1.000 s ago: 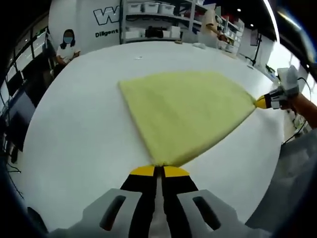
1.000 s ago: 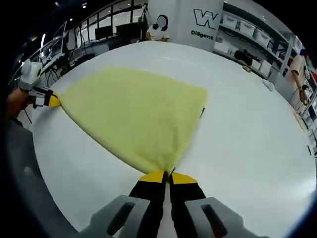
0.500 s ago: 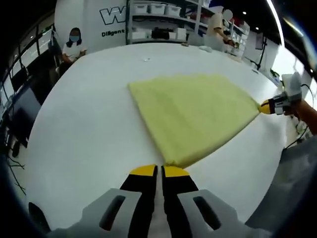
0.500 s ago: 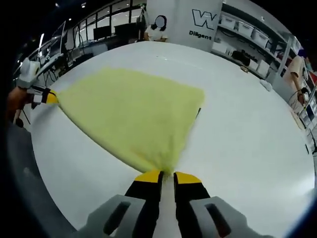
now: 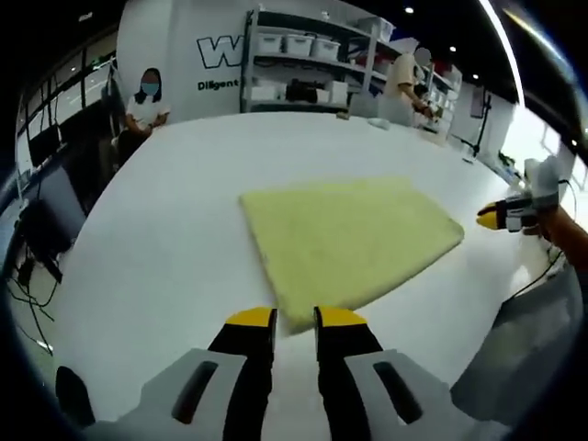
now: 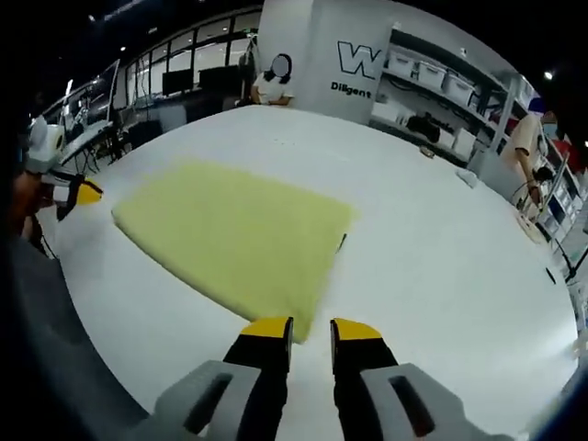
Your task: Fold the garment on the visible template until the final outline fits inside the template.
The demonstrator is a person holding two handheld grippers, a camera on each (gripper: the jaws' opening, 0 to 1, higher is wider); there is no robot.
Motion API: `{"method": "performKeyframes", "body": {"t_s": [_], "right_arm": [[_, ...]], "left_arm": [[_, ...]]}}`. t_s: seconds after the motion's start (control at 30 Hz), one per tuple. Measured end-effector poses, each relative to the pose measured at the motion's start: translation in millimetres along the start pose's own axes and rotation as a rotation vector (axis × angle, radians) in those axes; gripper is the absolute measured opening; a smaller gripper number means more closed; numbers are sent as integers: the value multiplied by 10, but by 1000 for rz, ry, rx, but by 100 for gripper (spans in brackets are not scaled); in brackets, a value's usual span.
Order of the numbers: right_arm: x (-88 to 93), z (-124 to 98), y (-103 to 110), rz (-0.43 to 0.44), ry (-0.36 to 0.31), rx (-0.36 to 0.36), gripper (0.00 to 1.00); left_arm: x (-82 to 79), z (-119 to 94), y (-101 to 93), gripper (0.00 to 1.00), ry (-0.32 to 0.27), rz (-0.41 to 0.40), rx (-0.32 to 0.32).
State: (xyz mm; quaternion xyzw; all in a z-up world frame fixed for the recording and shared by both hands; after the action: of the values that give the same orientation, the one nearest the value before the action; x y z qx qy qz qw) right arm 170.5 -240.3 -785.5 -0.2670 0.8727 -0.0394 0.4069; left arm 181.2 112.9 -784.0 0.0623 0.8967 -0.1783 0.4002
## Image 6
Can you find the grey metal shelf rack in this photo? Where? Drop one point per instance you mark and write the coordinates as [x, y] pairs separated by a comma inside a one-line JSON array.
[[487, 92]]

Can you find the black marker pen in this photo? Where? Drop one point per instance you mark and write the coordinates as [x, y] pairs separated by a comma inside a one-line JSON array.
[[550, 275]]

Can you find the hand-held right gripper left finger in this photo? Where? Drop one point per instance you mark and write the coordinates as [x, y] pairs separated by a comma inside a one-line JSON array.
[[202, 399]]

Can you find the black bag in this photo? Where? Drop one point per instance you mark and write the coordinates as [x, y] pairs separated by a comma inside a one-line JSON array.
[[423, 129]]

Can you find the yellow blue grey garment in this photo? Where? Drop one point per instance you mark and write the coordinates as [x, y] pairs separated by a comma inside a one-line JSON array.
[[229, 229]]

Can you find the white storage bin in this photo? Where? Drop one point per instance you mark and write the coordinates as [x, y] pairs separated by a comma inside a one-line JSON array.
[[433, 75], [405, 63], [459, 88]]

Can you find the person's left hand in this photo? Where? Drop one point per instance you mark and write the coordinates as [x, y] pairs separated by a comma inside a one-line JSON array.
[[32, 197]]

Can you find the black computer monitor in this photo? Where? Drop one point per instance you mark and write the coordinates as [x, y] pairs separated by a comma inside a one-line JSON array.
[[177, 82], [218, 78]]

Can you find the grey side desk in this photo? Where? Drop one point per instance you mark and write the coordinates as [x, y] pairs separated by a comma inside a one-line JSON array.
[[85, 140]]

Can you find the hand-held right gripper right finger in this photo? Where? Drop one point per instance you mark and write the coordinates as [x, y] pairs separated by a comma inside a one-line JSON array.
[[386, 404]]

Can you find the white crumpled cloth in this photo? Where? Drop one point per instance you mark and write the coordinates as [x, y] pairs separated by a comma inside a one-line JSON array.
[[466, 177]]

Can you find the small brown object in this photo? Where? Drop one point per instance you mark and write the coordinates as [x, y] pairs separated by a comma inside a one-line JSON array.
[[427, 152]]

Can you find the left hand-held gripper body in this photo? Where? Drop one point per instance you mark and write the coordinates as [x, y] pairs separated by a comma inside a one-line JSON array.
[[46, 147]]

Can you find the tan flat board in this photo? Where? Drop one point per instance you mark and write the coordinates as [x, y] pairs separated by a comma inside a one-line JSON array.
[[532, 227]]

